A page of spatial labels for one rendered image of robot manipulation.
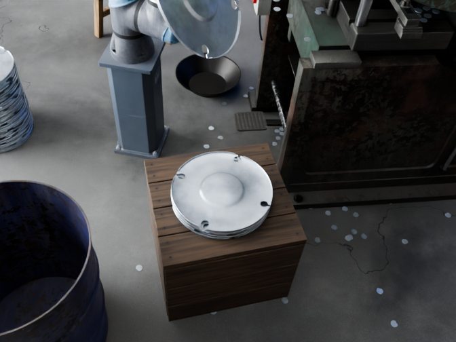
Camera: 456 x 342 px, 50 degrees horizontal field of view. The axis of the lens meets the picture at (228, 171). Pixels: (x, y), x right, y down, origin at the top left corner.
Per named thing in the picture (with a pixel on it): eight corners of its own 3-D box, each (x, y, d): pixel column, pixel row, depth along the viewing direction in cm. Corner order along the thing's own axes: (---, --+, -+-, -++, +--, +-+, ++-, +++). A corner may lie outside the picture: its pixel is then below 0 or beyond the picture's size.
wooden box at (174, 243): (167, 321, 154) (163, 267, 127) (150, 223, 177) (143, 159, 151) (288, 296, 162) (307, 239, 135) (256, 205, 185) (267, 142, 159)
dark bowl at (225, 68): (177, 107, 218) (176, 95, 213) (174, 65, 237) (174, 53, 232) (243, 104, 222) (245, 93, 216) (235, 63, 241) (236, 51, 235)
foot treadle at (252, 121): (236, 139, 192) (237, 129, 188) (233, 121, 198) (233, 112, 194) (379, 132, 199) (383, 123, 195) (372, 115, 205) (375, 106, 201)
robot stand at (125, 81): (113, 153, 198) (97, 62, 164) (127, 121, 210) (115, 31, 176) (158, 161, 197) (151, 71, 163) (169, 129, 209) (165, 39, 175)
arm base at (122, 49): (104, 60, 165) (100, 34, 157) (118, 34, 175) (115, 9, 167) (147, 67, 164) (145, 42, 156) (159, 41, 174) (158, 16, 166)
